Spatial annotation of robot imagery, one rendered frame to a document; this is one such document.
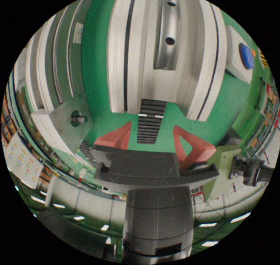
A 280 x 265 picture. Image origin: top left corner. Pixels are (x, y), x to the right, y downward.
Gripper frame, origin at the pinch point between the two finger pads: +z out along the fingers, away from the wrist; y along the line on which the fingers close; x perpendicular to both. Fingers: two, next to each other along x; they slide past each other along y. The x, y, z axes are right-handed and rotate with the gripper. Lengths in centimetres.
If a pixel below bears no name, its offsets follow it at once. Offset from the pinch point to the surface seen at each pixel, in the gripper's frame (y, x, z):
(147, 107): 1.3, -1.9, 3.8
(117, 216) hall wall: 163, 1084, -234
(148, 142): -0.4, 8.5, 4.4
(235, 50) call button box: -9.6, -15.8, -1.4
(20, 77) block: 31.3, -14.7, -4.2
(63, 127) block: 14.1, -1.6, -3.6
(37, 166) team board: 298, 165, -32
